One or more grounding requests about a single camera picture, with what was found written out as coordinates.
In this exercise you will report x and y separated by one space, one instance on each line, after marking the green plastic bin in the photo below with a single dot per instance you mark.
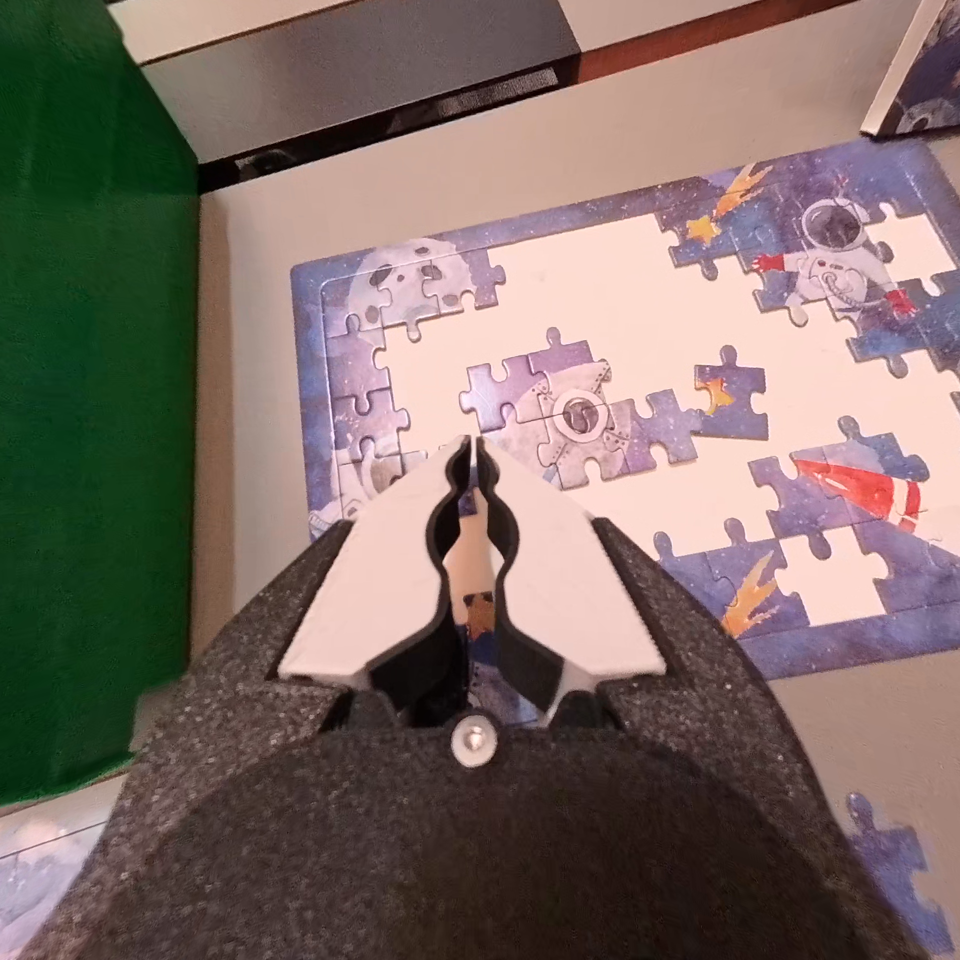
90 375

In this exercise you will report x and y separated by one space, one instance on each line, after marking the joined satellite puzzle pieces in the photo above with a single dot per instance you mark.
510 390

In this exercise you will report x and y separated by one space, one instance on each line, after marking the printed puzzle box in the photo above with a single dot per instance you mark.
922 75

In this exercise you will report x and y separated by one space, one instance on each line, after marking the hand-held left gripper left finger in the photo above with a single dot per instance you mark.
367 600

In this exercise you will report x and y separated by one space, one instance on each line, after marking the space puzzle board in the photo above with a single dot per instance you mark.
600 285

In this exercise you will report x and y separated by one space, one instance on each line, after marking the dark blue puzzle piece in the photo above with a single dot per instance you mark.
690 562

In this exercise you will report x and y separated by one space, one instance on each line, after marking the adjoining grey desk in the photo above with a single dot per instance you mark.
225 19

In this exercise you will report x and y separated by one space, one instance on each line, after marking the comet print puzzle piece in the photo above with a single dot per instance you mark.
757 592

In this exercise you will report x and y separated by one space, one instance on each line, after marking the purple star-marked puzzle piece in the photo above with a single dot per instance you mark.
889 855

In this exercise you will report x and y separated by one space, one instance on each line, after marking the black rounded panel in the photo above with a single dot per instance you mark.
337 75

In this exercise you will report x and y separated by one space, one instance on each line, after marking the purple starry puzzle piece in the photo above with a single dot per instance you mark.
667 431

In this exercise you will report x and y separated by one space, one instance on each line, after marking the star print puzzle piece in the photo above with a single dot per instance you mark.
480 611

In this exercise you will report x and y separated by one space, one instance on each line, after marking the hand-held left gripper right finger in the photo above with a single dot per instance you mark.
577 600

